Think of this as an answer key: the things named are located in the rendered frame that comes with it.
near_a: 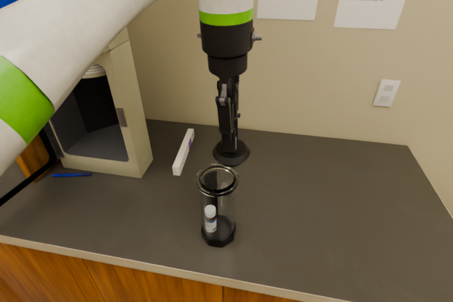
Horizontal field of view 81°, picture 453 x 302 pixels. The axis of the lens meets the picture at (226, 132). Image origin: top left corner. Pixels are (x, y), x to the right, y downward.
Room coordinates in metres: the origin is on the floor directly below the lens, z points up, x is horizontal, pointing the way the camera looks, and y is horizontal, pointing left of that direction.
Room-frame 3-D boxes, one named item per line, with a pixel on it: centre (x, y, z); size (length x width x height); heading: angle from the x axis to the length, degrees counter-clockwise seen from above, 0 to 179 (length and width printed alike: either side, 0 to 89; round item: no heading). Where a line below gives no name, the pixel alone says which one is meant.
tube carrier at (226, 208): (0.49, 0.02, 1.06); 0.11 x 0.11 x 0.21
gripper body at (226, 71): (0.50, 0.00, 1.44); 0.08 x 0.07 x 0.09; 169
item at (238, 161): (0.51, -0.01, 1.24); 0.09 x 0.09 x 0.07
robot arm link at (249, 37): (0.49, 0.00, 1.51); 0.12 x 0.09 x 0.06; 79
